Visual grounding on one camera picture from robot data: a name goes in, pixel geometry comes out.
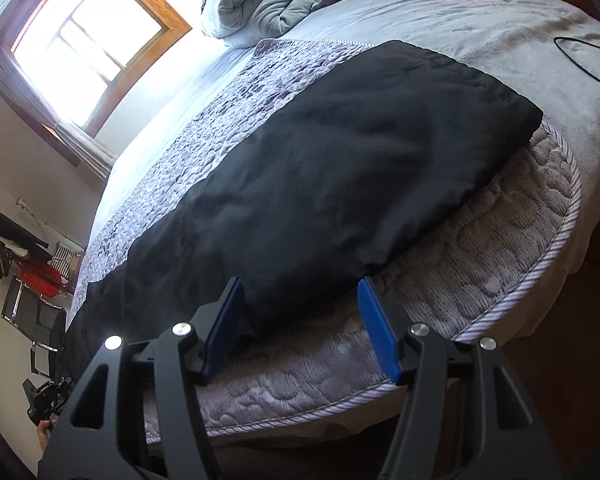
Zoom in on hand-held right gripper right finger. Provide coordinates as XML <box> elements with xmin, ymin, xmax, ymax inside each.
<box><xmin>356</xmin><ymin>276</ymin><xmax>566</xmax><ymax>480</ymax></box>

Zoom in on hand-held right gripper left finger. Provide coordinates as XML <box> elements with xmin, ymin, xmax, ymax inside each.
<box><xmin>37</xmin><ymin>276</ymin><xmax>246</xmax><ymax>480</ymax></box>

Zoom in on black pants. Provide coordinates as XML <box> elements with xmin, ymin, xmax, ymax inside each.
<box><xmin>60</xmin><ymin>39</ymin><xmax>545</xmax><ymax>386</ymax></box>

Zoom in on person's left hand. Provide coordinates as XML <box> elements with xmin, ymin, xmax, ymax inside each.
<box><xmin>35</xmin><ymin>418</ymin><xmax>59</xmax><ymax>457</ymax></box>

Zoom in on black metal chair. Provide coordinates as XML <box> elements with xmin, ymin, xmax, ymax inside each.
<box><xmin>0</xmin><ymin>275</ymin><xmax>69</xmax><ymax>358</ymax></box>

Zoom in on red garment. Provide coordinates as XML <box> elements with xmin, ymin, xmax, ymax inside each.
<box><xmin>16</xmin><ymin>259</ymin><xmax>64</xmax><ymax>297</ymax></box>

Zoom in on white radiator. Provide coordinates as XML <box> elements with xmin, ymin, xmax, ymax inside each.
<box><xmin>50</xmin><ymin>241</ymin><xmax>87</xmax><ymax>279</ymax></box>

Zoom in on purple quilted bedspread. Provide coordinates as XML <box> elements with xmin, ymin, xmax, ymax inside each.
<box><xmin>67</xmin><ymin>37</ymin><xmax>583</xmax><ymax>443</ymax></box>

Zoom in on black garment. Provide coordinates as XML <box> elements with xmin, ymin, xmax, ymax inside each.
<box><xmin>0</xmin><ymin>211</ymin><xmax>52</xmax><ymax>262</ymax></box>

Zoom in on striped grey curtain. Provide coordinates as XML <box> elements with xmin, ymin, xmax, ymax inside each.
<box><xmin>0</xmin><ymin>49</ymin><xmax>117</xmax><ymax>182</ymax></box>

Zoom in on grey bed sheet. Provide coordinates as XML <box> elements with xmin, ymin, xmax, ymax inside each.
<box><xmin>67</xmin><ymin>0</ymin><xmax>600</xmax><ymax>446</ymax></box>

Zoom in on wooden framed window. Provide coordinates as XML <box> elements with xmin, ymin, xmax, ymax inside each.
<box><xmin>9</xmin><ymin>0</ymin><xmax>194</xmax><ymax>137</ymax></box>

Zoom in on grey folded comforter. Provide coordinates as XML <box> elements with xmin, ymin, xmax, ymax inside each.
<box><xmin>200</xmin><ymin>0</ymin><xmax>416</xmax><ymax>52</ymax></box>

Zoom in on black cable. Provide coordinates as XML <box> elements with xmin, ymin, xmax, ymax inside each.
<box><xmin>553</xmin><ymin>35</ymin><xmax>600</xmax><ymax>92</ymax></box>

